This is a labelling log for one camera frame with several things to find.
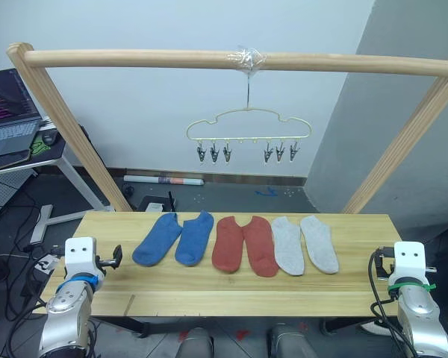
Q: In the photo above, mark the black computer mouse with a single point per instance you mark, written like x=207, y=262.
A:
x=49, y=138

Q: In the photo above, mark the rolled white poster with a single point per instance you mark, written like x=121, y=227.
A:
x=145, y=179

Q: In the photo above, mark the dark rounded robot leg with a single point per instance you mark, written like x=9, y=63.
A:
x=196, y=345
x=286, y=343

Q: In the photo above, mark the red ankle sock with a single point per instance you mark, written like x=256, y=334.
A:
x=227, y=246
x=259, y=250

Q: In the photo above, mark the clear tape wrap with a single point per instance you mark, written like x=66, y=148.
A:
x=246, y=57

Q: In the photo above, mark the white power strip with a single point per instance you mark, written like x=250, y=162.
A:
x=46, y=263

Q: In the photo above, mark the blue ankle sock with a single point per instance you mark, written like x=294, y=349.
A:
x=157, y=242
x=194, y=238

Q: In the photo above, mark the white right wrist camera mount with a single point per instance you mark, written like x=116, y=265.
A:
x=408, y=259

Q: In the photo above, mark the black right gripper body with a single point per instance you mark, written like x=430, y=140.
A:
x=388, y=267

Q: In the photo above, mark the black box with antenna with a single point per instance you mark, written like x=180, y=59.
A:
x=149, y=199

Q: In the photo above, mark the round wooden hanging rod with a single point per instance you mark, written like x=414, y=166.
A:
x=134, y=59

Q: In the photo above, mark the open grey laptop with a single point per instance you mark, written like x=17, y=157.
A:
x=7, y=130

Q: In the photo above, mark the black green mouse pad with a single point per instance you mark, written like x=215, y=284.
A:
x=46, y=151

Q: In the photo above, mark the black table frame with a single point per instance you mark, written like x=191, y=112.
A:
x=127, y=325

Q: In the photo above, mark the grey ankle sock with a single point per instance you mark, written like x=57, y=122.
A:
x=319, y=246
x=287, y=246

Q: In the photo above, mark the white side desk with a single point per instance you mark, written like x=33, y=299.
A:
x=71, y=175

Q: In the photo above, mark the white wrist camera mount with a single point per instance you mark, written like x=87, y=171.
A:
x=408, y=259
x=80, y=257

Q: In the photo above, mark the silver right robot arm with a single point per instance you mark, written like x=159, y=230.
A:
x=422, y=320

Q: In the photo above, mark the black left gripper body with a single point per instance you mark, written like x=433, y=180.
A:
x=105, y=262

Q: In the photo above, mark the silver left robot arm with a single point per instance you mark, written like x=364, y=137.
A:
x=65, y=317

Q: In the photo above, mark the blue zip tie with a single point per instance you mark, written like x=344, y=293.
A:
x=91, y=279

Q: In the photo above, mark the green zip tie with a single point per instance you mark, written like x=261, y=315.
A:
x=414, y=286

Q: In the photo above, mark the ribbed wooden rack post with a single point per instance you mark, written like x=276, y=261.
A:
x=395, y=149
x=59, y=112

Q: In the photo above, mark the small metal hanger clip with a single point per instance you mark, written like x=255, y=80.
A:
x=227, y=153
x=267, y=153
x=213, y=153
x=201, y=153
x=293, y=151
x=280, y=153

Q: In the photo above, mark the black smartphone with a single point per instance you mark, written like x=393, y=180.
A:
x=7, y=160

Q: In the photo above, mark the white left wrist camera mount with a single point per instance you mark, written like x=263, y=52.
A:
x=80, y=257

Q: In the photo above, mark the white pegboard panel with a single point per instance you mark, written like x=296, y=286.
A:
x=0, y=197

